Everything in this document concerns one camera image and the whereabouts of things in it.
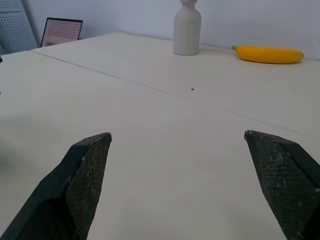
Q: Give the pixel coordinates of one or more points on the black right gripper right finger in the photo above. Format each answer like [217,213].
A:
[282,180]

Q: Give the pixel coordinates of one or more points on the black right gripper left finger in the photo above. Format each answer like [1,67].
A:
[75,190]

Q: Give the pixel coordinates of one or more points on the yellow banana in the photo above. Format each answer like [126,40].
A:
[268,54]

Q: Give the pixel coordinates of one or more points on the black framed laptop screen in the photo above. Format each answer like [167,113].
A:
[61,31]

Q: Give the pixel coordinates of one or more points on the white perforated metal panel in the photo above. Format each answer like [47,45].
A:
[15,27]

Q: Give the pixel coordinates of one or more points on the white ceramic vase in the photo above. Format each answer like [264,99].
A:
[187,30]

